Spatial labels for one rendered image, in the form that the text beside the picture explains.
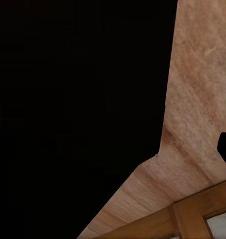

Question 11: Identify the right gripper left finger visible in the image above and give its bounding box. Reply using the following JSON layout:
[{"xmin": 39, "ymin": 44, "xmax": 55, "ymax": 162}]
[{"xmin": 0, "ymin": 132, "xmax": 19, "ymax": 181}]

